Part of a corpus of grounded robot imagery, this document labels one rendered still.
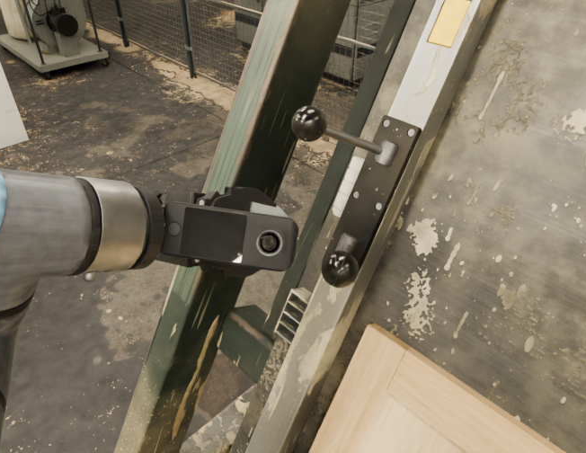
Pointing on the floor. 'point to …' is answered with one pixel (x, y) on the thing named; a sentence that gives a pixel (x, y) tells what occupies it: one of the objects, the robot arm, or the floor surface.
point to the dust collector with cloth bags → (49, 33)
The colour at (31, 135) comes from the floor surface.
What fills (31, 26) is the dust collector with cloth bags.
